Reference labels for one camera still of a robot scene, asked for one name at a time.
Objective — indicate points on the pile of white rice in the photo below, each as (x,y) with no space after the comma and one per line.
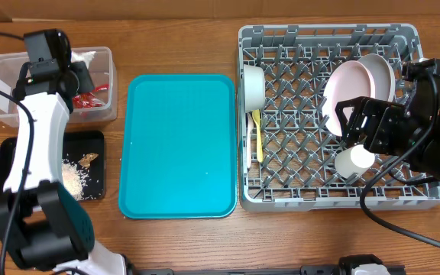
(75,179)

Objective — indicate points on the white paper napkin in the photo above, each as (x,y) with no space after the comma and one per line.
(86,56)

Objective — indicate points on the large white round plate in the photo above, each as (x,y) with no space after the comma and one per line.
(350,80)

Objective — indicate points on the red snack wrapper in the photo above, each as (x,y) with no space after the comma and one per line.
(89,99)

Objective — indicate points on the white ceramic mug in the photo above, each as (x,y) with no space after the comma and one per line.
(354,160)

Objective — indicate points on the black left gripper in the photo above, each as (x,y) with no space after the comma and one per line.
(86,81)

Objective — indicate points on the grey round plate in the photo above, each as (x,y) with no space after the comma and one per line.
(383,75)

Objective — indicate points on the yellow plastic spoon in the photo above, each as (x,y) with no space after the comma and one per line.
(257,122)

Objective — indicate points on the grey plastic dishwasher rack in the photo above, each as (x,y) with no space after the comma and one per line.
(298,171)

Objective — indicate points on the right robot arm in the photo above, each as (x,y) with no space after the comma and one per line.
(423,105)

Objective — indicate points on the grey bowl of rice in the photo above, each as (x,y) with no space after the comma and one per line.
(254,88)

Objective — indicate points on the brown food scrap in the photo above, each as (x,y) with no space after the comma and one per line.
(86,160)

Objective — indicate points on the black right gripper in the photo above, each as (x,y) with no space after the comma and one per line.
(383,113)

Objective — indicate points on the teal plastic serving tray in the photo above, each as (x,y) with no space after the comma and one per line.
(179,155)

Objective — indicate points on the black waste bin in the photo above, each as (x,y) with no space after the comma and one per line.
(78,144)

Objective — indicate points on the pale pink plastic fork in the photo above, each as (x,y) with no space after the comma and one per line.
(250,127)

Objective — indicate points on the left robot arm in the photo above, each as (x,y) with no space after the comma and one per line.
(41,225)

